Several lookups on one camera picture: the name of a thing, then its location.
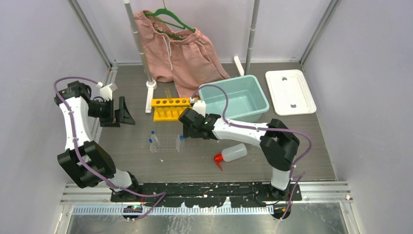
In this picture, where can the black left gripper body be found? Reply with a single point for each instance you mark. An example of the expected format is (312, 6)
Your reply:
(104, 110)

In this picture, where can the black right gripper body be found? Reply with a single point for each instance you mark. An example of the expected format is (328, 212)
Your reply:
(190, 132)

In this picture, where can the blue capped tube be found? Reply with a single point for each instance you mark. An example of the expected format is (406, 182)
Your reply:
(155, 139)
(181, 143)
(152, 146)

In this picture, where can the clear test tube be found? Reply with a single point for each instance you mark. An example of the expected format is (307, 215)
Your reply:
(168, 94)

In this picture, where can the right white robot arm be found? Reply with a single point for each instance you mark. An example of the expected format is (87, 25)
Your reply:
(278, 144)

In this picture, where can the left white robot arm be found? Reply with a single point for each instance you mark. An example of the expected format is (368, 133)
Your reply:
(83, 159)

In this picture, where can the yellow test tube rack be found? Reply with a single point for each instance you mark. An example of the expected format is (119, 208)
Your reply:
(169, 109)

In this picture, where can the clear acrylic tube rack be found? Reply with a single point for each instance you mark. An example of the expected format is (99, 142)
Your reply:
(168, 143)

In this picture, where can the left metal rack pole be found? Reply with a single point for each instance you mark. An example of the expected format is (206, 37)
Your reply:
(137, 40)

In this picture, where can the metal rack pole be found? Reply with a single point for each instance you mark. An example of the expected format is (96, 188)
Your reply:
(252, 30)
(137, 40)

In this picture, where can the white wash bottle red cap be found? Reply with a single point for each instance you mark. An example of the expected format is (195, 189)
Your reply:
(230, 154)

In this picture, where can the teal plastic bin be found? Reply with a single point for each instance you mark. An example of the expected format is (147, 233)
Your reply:
(246, 99)

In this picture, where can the pink shorts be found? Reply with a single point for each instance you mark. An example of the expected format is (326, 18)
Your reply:
(187, 58)

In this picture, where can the white rack foot right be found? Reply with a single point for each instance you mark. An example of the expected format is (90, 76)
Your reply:
(238, 65)

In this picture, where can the white bin lid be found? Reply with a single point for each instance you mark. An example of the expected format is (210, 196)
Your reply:
(290, 93)

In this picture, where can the green clothes hanger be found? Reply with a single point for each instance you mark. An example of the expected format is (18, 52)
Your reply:
(167, 23)

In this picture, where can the right metal rack pole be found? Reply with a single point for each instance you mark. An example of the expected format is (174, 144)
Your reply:
(252, 30)

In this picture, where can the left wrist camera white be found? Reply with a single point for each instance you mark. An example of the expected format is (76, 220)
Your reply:
(106, 92)

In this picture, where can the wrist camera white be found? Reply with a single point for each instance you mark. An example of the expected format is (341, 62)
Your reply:
(198, 105)
(106, 92)

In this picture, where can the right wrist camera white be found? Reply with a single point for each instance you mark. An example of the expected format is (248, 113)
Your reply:
(198, 105)

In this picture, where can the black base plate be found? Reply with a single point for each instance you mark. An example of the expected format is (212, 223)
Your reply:
(214, 194)

